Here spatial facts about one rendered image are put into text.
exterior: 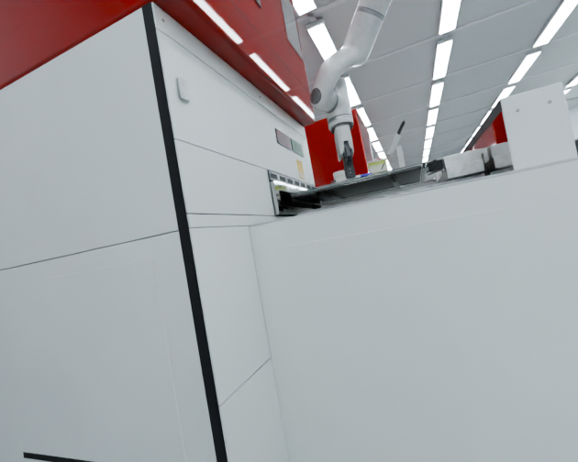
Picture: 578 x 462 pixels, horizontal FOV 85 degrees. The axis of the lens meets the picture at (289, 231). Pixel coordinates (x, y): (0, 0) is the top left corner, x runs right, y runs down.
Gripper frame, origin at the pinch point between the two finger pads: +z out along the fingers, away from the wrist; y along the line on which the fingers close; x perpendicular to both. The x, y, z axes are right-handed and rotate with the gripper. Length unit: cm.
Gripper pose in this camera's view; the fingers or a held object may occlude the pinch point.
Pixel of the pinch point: (350, 172)
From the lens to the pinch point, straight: 110.5
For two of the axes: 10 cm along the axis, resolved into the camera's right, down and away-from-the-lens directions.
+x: 9.8, -1.8, -1.0
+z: 1.8, 9.8, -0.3
